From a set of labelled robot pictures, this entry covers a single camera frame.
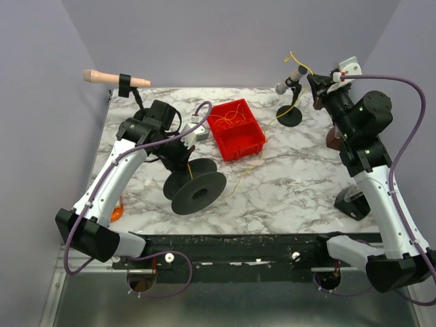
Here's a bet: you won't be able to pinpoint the yellow cable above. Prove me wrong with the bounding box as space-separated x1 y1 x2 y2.
186 50 316 199

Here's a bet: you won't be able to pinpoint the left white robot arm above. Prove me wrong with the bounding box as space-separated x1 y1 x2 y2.
55 100 202 274

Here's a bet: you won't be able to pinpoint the red plastic bin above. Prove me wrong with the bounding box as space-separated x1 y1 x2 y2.
207 99 266 161

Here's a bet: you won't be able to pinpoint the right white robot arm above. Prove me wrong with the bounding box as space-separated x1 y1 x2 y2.
307 72 435 293

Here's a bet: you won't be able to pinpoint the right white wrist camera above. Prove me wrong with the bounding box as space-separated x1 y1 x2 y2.
327 57 362 94

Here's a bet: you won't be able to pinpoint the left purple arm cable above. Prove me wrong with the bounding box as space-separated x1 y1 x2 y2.
63 101 213 298

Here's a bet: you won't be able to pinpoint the orange tape dispenser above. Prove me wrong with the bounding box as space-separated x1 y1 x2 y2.
110 204 124 222

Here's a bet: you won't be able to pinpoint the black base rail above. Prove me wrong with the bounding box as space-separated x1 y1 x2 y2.
112 234 338 283

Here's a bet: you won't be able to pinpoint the beige microphone on stand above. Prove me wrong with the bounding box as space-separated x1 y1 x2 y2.
82 69 151 110

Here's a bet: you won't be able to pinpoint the silver microphone on stand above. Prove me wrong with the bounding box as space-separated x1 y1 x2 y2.
275 64 309 127

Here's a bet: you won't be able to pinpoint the brown wooden metronome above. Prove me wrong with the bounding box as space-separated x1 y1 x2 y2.
326 126 343 151

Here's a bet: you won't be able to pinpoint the yellow wires in bin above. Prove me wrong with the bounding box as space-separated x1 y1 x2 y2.
209 104 248 129

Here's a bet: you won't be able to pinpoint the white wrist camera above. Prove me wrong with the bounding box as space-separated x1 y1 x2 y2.
327 57 362 94
181 115 209 148

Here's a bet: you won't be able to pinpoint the grey cable spool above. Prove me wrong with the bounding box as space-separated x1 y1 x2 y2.
163 158 227 215

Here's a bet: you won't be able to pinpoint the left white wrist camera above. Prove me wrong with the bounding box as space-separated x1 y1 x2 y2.
181 115 209 148

